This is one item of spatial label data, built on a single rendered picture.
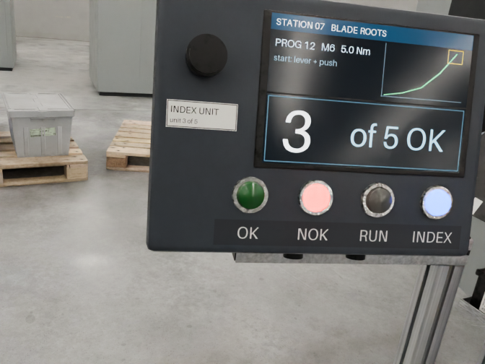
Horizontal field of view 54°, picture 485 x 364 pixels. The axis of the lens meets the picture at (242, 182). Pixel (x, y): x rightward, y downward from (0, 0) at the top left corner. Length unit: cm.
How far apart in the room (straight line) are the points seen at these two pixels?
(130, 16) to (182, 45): 587
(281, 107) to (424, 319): 30
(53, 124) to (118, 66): 294
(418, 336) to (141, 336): 153
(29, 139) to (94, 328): 173
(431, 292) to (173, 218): 29
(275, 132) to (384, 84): 9
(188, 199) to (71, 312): 181
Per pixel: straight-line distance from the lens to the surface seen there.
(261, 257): 44
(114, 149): 365
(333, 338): 210
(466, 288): 261
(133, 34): 623
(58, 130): 343
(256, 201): 34
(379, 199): 37
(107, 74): 624
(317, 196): 35
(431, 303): 54
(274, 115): 34
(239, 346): 196
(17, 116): 336
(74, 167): 340
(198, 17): 35
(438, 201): 39
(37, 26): 1281
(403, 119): 38
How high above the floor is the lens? 124
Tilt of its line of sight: 20 degrees down
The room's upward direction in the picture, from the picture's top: 7 degrees clockwise
